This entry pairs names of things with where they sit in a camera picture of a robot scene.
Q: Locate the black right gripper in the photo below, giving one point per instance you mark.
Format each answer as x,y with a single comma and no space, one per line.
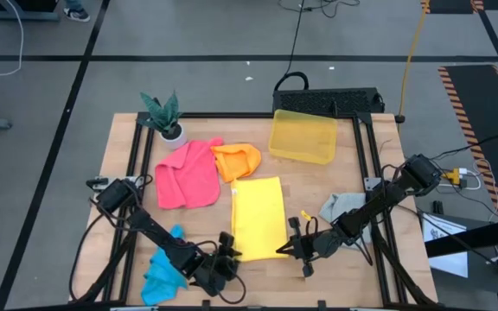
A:
322,244

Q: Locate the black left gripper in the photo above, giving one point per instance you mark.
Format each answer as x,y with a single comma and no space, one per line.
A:
214,270

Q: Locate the yellow microfiber towel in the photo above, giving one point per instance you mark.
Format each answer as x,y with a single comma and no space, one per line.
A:
257,216

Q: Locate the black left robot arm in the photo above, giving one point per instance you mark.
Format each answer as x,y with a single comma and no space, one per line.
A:
167,242

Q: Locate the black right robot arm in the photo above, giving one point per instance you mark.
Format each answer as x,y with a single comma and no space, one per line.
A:
383,196

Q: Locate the grey microfiber towel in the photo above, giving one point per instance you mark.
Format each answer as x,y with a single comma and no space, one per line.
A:
340,205

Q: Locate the blue microfiber towel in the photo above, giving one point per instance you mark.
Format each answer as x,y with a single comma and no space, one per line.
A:
158,281

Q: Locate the pink microfiber towel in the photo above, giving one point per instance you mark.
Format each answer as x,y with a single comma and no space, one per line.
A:
188,177

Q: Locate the orange microfiber towel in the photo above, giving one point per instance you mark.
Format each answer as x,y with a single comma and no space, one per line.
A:
236,162

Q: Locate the small yellow clip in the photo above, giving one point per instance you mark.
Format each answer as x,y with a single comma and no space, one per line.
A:
305,215

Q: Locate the yellow translucent plastic bin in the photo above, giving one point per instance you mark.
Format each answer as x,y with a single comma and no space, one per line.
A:
303,136

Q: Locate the snake plant in white pot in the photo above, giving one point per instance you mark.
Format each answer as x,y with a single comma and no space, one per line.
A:
167,123

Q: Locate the white paper sheet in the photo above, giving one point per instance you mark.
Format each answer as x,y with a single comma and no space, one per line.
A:
443,263

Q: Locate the yellow power adapter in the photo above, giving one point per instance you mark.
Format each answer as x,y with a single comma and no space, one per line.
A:
455,175

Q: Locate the black crossbeam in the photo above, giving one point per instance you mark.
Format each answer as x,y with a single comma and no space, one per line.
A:
474,237

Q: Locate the large black orange-striped mat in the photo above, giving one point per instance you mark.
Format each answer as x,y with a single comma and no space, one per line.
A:
478,129

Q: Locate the person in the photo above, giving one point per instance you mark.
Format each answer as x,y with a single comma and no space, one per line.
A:
76,14

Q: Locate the small black orange-striped mat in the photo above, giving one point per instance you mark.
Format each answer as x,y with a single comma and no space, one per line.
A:
452,5

